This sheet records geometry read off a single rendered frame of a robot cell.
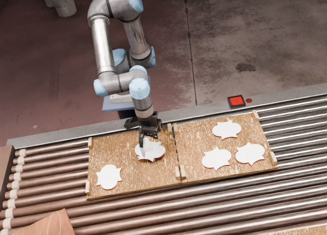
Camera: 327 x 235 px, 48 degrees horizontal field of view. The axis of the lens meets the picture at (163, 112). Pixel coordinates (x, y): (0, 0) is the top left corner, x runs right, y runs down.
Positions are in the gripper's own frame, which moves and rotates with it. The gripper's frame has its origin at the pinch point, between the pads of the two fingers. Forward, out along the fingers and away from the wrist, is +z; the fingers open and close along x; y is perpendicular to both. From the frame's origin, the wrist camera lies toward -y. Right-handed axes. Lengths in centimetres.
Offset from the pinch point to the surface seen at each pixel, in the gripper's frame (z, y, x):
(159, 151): 4.3, 4.9, 0.5
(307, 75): 101, 76, 189
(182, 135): 7.2, 11.7, 14.4
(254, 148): 6.2, 45.4, 11.3
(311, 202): 9, 70, -10
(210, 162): 6.2, 28.0, 0.0
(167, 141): 7.2, 5.3, 9.5
